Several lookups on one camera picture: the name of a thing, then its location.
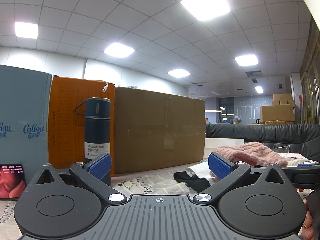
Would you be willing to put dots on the black cloth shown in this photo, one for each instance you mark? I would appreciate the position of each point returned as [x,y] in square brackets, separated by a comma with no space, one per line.
[190,177]

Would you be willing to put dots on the ceiling light panel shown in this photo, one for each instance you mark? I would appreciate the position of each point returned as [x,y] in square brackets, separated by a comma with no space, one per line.
[26,30]
[178,73]
[246,60]
[118,50]
[205,3]
[258,89]

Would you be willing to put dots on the stack of cardboard boxes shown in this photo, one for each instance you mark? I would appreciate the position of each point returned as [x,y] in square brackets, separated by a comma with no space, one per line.
[276,113]

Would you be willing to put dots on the black leather sofa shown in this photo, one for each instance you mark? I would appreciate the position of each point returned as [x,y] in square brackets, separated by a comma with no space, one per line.
[250,131]

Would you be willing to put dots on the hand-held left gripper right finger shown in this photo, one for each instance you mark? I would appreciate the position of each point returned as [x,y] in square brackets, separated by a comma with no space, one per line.
[220,166]

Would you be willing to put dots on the white foam board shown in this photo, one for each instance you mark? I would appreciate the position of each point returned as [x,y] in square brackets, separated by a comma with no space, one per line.
[225,141]

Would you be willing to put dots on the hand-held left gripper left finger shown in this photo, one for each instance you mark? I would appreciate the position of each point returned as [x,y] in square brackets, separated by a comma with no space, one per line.
[101,166]

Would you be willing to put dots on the pink knitted sweater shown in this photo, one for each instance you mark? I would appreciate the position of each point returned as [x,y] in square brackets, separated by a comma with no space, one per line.
[250,152]

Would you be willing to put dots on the orange cardboard box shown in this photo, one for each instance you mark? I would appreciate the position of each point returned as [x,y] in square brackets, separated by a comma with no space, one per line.
[65,120]

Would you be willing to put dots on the brown cardboard box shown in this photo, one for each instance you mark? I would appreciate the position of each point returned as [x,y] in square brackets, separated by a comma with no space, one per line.
[160,130]

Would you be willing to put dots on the white cloth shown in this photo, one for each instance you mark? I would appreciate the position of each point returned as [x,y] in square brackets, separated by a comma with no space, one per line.
[200,170]

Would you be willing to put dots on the ceiling air vent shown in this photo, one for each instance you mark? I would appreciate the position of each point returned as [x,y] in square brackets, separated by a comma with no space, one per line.
[253,73]

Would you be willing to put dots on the dark blue vacuum bottle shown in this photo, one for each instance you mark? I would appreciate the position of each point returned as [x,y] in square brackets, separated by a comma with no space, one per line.
[96,130]

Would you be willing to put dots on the light blue cardboard box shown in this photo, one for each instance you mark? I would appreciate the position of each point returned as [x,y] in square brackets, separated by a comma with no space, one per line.
[22,105]

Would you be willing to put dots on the smartphone with lit screen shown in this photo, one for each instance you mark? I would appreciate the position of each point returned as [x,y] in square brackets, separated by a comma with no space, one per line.
[12,185]

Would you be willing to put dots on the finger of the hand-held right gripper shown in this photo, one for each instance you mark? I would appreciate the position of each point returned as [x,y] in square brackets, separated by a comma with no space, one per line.
[306,165]

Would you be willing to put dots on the wooden glass door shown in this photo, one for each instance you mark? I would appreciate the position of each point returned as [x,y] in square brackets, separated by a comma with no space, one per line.
[310,92]

